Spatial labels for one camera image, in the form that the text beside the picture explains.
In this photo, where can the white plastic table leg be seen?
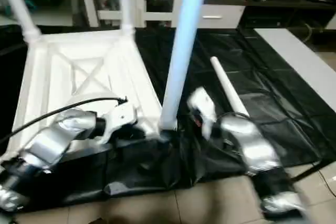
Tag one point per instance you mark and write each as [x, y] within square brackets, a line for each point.
[227, 86]
[184, 40]
[126, 3]
[18, 9]

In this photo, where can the white plastic table top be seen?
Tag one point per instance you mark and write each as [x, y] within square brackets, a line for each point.
[79, 72]

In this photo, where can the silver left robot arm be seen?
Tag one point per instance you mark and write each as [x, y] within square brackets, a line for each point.
[52, 142]

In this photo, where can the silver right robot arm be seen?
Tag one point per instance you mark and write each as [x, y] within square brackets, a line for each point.
[252, 148]

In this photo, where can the black work mat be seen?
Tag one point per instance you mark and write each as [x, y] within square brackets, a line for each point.
[294, 129]

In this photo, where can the white drawer unit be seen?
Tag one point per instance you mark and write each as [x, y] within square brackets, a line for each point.
[220, 18]

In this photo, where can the black metal stand leg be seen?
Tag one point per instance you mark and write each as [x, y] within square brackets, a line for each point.
[312, 171]

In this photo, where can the white flat board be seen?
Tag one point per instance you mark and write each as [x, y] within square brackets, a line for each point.
[304, 66]

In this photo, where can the dark low sideboard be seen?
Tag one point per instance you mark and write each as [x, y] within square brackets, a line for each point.
[283, 9]

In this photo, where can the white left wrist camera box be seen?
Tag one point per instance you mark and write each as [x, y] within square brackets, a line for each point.
[122, 116]

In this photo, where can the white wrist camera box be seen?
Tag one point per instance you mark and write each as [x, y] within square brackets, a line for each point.
[202, 108]
[122, 116]

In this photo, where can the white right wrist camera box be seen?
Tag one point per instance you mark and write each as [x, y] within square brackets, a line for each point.
[202, 108]

